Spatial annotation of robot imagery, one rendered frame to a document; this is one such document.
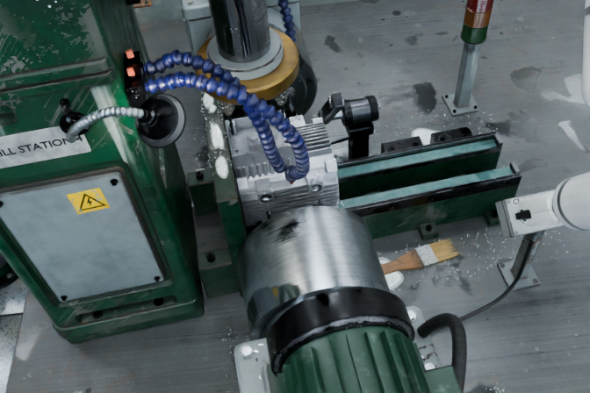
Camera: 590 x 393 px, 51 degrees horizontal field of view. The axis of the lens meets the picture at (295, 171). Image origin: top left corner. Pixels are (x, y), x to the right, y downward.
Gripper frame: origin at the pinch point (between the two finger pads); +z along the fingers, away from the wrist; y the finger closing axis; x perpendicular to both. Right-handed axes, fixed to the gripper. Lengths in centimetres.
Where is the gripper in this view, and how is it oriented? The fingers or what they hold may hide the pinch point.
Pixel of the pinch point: (534, 212)
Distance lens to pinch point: 120.2
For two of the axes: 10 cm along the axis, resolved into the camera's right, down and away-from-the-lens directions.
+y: -9.8, 1.9, -0.8
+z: -0.5, 1.5, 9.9
